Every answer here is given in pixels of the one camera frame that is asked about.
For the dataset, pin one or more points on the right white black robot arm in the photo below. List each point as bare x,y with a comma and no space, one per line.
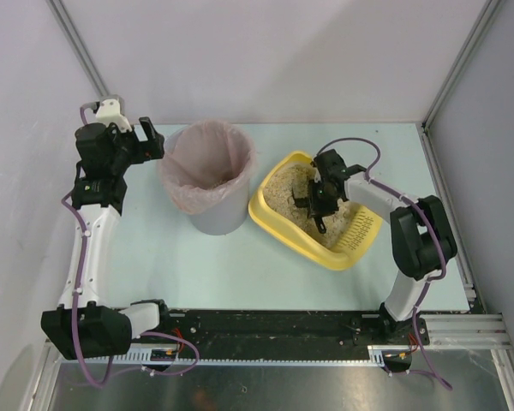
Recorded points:
422,241

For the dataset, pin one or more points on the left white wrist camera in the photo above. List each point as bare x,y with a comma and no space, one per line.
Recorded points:
111,110

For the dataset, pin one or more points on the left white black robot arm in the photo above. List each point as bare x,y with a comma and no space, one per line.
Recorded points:
83,325

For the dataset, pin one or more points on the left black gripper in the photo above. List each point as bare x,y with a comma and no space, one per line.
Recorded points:
141,143

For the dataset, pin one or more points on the grey trash bin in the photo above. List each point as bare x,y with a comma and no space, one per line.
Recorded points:
225,217

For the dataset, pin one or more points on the yellow litter box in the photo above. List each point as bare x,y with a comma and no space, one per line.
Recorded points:
352,244

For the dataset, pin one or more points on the right aluminium frame post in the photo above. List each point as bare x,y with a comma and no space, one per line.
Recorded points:
478,32

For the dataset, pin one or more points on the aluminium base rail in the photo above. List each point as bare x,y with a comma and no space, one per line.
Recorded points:
467,331

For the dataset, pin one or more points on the left aluminium frame post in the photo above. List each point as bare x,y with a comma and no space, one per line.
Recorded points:
66,23

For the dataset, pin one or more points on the black slotted litter scoop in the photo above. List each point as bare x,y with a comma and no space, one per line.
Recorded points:
302,199

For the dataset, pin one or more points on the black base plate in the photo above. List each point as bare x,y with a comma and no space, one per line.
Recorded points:
246,335

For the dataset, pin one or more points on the aluminium frame post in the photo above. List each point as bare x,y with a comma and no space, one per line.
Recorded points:
66,23
478,32

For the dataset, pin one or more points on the pink plastic bin liner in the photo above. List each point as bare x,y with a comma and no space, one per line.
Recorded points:
204,163

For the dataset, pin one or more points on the beige cat litter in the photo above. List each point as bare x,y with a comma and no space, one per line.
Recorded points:
293,179

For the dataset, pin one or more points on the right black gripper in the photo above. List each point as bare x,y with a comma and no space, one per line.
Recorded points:
312,206

